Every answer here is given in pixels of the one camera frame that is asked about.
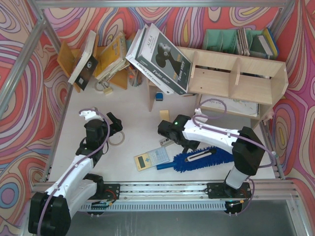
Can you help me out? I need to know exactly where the blue microfiber duster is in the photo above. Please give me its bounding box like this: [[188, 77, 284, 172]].
[[157, 146, 234, 173]]

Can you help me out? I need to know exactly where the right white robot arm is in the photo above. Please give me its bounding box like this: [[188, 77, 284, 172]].
[[157, 109, 267, 198]]

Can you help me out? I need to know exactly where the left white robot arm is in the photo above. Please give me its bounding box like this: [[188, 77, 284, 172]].
[[28, 108, 123, 236]]

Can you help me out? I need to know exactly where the light wooden bookshelf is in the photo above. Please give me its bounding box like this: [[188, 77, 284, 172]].
[[147, 46, 288, 130]]

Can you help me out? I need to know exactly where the black white stapler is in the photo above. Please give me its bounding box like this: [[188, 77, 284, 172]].
[[159, 138, 174, 147]]

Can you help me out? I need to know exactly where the clear tape roll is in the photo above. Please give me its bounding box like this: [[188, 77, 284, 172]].
[[108, 131, 125, 146]]

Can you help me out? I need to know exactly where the yellow sticky note pad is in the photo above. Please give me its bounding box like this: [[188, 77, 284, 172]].
[[159, 110, 170, 122]]

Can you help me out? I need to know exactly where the yellow blue calculator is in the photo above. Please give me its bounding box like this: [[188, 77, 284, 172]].
[[134, 147, 169, 171]]

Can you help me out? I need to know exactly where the blue pencil sharpener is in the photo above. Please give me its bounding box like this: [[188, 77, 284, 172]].
[[155, 92, 163, 101]]

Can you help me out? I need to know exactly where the pencil cup with pencils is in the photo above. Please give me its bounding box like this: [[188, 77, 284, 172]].
[[127, 69, 142, 87]]

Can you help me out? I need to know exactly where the yellow worn book stack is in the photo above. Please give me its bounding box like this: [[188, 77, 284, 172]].
[[95, 31, 129, 81]]

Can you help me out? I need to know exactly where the black white paperback book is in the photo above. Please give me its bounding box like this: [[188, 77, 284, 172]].
[[68, 30, 98, 90]]

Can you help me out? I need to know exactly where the white Cioklade book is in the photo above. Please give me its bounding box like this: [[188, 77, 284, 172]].
[[126, 25, 174, 94]]

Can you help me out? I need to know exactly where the spiral notebook with drawings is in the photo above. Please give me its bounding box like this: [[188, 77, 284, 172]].
[[200, 94, 259, 117]]

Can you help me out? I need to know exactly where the black white Twins story book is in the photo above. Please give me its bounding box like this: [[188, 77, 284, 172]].
[[136, 24, 192, 95]]

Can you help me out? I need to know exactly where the green plastic desk organizer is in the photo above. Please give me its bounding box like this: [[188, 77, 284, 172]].
[[202, 28, 272, 59]]

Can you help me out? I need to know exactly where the blue grey book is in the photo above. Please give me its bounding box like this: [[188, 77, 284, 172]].
[[257, 28, 279, 59]]

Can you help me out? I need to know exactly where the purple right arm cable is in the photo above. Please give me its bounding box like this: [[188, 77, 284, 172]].
[[193, 98, 276, 170]]

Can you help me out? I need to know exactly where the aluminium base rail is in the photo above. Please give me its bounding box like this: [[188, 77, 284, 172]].
[[31, 180, 300, 200]]

